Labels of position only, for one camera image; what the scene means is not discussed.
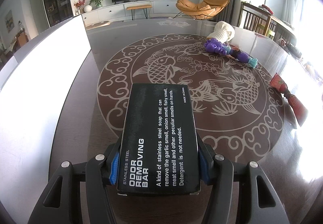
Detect green stool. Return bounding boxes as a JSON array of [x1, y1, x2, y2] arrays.
[[257, 24, 275, 39]]

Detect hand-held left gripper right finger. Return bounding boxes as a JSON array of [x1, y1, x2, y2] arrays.
[[197, 134, 290, 224]]

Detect black cardboard box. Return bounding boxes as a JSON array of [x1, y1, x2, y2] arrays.
[[116, 83, 201, 197]]

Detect wooden bench black legs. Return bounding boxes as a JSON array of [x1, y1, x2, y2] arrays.
[[126, 4, 152, 20]]

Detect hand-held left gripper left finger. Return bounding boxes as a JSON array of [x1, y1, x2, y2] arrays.
[[27, 143, 122, 224]]

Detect orange lounge chair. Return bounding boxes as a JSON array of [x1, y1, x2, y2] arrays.
[[176, 0, 231, 21]]

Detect framed wall picture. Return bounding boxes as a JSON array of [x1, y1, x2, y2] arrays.
[[5, 10, 14, 33]]

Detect purple toy dragon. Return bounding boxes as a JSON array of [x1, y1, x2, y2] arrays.
[[204, 39, 258, 69]]

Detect red flower bouquet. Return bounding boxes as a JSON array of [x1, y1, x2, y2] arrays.
[[74, 0, 87, 15]]

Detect white television cabinet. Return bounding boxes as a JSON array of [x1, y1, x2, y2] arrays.
[[82, 0, 182, 25]]

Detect red snack packet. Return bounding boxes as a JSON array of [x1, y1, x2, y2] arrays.
[[269, 72, 309, 127]]

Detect wooden dining table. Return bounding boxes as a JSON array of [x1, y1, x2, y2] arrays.
[[269, 15, 297, 43]]

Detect dark patterned wooden desktop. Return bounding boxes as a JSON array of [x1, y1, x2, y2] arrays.
[[25, 17, 323, 224]]

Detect white partition board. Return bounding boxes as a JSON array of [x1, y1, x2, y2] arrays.
[[0, 14, 92, 214]]

